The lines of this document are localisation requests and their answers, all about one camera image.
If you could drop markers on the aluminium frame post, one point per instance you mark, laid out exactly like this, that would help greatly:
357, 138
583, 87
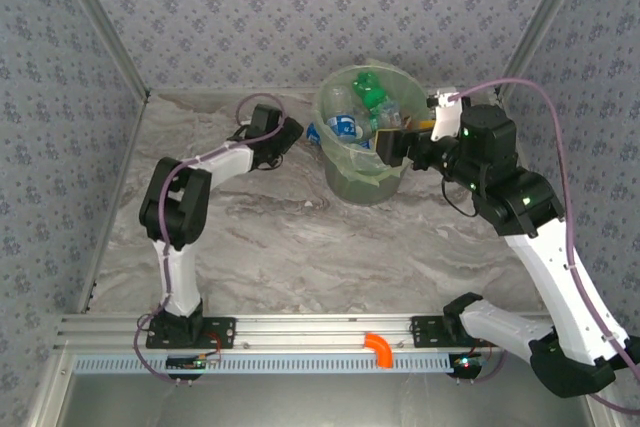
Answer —
541, 22
103, 22

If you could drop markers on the green plastic bottle yellow cap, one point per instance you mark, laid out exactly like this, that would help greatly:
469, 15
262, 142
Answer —
370, 94

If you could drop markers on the clear bottle white cap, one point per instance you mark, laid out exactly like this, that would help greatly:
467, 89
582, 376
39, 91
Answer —
341, 97

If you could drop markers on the grey metal sheet panel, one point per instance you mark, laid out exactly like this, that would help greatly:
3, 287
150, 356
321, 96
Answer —
320, 402

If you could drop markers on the clear bottle white green label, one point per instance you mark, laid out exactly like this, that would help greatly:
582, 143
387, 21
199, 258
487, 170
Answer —
389, 111

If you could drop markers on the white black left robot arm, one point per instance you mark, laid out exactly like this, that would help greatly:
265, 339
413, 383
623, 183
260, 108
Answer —
180, 277

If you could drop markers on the grey green waste bin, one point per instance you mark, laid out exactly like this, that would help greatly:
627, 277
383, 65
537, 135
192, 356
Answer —
365, 192

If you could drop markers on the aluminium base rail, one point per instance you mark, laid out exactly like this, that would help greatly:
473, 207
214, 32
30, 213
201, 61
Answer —
325, 332

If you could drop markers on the blue label bottle white cap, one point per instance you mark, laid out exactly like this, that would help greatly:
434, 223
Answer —
345, 128

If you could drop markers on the small green circuit board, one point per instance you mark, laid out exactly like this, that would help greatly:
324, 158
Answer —
465, 363
192, 362

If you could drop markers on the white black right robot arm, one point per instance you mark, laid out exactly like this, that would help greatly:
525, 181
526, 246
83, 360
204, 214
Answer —
550, 277

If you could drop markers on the aluminium frame crossbar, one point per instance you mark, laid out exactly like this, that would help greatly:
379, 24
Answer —
225, 91

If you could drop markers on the blue label plastic bottle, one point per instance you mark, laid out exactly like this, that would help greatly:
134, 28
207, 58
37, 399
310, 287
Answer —
312, 136

